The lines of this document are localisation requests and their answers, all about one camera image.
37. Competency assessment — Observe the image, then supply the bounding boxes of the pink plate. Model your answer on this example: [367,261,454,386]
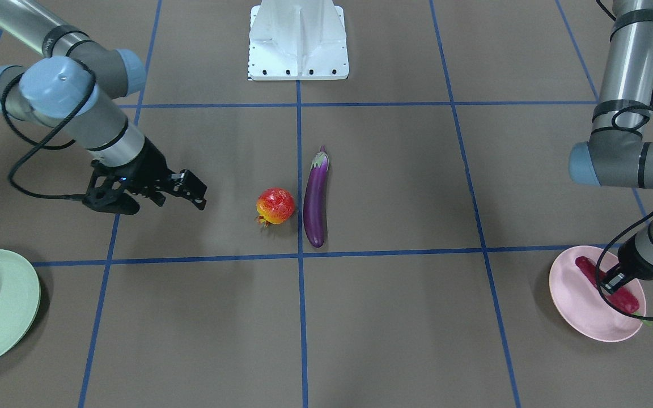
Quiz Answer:
[548,245,643,343]

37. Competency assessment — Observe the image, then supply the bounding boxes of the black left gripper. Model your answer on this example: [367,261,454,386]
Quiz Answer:
[599,229,653,295]

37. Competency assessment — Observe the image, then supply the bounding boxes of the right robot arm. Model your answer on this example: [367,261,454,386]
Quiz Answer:
[0,1,207,215]

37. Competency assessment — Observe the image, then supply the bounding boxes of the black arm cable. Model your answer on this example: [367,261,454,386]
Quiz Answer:
[594,0,653,322]
[1,59,97,202]

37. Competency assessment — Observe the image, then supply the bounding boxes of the purple eggplant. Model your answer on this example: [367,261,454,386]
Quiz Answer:
[303,145,329,248]

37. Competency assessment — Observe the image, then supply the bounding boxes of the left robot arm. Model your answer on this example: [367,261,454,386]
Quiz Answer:
[569,1,653,292]

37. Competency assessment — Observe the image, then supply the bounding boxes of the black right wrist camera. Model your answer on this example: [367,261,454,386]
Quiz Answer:
[81,174,141,216]

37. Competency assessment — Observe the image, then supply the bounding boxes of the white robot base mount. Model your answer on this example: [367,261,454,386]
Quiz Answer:
[247,1,350,81]

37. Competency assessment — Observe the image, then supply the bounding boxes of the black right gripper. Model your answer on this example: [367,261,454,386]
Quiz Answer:
[91,137,207,211]

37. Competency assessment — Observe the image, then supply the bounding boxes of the red chili pepper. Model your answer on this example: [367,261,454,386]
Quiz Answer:
[573,256,643,323]

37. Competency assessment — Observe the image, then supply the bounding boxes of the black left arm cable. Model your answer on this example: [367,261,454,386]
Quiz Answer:
[594,0,653,322]

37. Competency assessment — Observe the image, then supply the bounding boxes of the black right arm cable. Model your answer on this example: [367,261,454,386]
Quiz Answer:
[1,59,97,202]

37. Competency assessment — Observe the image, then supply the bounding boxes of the red orange pomegranate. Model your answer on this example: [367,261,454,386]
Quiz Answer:
[256,188,297,228]

